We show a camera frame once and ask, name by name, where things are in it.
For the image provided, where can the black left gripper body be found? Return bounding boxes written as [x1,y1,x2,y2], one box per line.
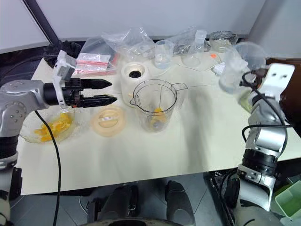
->
[61,79,83,108]

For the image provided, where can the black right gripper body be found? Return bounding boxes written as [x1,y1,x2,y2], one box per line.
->
[253,67,269,80]

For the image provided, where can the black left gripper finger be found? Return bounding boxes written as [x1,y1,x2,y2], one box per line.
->
[79,79,112,90]
[81,95,118,108]

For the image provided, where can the clear glass fruit bowl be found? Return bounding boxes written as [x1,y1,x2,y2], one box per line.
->
[19,107,76,144]

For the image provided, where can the pink white packet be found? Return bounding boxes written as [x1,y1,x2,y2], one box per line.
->
[76,52,111,65]
[71,62,119,76]

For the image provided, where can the beige round blender lid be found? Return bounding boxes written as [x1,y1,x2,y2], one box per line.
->
[91,105,127,137]

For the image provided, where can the white blender motor base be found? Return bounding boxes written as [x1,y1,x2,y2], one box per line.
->
[120,61,150,102]

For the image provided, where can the clear zip bag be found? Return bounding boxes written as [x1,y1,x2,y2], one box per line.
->
[79,37,121,71]

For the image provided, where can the small white packet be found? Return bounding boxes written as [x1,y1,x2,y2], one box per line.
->
[212,63,226,76]

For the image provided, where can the ribbed clear glass bowl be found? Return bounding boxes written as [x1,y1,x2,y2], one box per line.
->
[208,30,238,53]

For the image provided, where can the clear plastic blender jar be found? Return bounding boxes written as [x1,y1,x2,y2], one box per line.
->
[129,79,188,133]

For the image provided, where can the large crumpled clear plastic bag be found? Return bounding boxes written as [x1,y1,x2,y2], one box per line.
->
[101,26,156,62]

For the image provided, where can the small clear plastic container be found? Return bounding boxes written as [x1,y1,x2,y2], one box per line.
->
[194,30,207,50]

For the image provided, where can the clear conical glass vessel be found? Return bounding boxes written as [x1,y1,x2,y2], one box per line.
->
[180,49,203,68]

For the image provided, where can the black tripod stand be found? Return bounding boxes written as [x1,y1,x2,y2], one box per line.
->
[23,0,83,68]

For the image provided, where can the clear plastic measuring cup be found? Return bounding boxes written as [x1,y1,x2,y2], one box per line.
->
[154,40,175,70]

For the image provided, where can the clear plastic bag dark contents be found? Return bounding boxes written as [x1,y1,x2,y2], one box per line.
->
[171,26,210,57]

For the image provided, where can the light green plastic bin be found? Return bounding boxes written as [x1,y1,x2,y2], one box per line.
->
[274,180,301,218]

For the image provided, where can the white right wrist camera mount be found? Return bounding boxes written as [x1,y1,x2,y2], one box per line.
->
[255,63,296,101]

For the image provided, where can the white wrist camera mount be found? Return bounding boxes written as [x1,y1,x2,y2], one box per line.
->
[255,63,296,101]
[52,49,77,95]

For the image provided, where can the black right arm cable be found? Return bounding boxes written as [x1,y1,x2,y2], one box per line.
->
[239,70,293,143]

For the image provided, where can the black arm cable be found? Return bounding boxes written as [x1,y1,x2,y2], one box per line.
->
[34,110,62,226]
[239,70,293,143]

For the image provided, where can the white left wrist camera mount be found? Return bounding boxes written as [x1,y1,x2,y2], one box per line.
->
[52,49,77,95]

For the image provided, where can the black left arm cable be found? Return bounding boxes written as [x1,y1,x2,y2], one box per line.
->
[34,110,62,226]

